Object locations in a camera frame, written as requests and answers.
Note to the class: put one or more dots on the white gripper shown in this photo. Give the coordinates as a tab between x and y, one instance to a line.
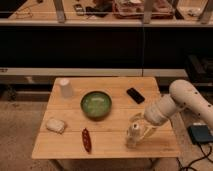
156	114

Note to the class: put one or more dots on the white bottle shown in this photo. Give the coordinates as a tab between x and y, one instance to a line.
133	135

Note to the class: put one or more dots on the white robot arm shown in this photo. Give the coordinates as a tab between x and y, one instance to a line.
182	94

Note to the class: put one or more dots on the green ceramic bowl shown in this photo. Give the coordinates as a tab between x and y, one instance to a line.
96	104

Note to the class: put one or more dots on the black phone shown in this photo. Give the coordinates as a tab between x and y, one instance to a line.
135	95

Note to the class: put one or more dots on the black box on floor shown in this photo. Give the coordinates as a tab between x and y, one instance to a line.
200	134

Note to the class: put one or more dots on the wooden table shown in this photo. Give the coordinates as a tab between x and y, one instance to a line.
108	135

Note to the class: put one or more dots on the red chili pepper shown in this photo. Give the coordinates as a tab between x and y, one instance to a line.
86	140

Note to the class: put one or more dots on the white upside-down cup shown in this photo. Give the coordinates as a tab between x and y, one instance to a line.
65	88

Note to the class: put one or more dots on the white sponge block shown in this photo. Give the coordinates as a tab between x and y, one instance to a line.
55	125

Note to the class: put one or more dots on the tray with items on shelf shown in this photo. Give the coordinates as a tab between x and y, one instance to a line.
161	9

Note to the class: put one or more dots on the dark device on shelf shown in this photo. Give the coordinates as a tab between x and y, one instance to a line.
79	9

